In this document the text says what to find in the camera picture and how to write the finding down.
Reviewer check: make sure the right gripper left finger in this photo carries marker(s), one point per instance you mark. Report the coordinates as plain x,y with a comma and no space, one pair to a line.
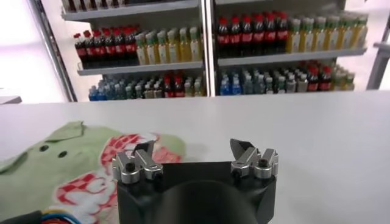
128,167

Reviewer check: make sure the small red label cola bottle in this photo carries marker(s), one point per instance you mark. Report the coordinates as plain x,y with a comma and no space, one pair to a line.
325,80
179,88
313,81
168,89

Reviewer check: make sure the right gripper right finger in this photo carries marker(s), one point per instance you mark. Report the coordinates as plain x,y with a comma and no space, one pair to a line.
262,162

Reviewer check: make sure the small blue drink bottle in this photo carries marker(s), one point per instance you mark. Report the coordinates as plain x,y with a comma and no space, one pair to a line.
225,86
236,86
93,95
102,93

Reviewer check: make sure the grey metal shelf rack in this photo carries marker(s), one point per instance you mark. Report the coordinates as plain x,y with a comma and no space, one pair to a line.
137,68
289,58

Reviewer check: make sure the yellow tea bottle green cap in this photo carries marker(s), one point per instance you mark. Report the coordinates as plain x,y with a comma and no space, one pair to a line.
332,36
346,35
361,33
307,37
294,38
320,36

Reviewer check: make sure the small dark bottle white cap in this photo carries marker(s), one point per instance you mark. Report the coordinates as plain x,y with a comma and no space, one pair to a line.
270,85
291,84
160,90
281,84
302,83
142,91
151,90

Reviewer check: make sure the red cap cola bottle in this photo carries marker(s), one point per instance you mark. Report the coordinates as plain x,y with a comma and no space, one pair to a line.
80,53
90,51
258,37
282,36
246,38
100,51
111,50
121,49
223,39
235,39
270,36
131,48

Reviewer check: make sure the yellow juice bottle white cap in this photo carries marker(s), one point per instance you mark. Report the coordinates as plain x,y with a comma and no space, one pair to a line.
141,51
163,50
173,48
184,48
195,47
151,51

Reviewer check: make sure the small green water bottle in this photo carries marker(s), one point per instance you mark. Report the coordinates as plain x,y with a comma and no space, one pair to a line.
259,84
112,92
247,85
122,92

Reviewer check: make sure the light green t-shirt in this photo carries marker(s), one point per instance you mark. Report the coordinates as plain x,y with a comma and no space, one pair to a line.
36,176

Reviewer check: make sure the black slanted pole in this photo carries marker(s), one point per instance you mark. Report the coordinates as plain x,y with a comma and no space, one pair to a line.
55,54

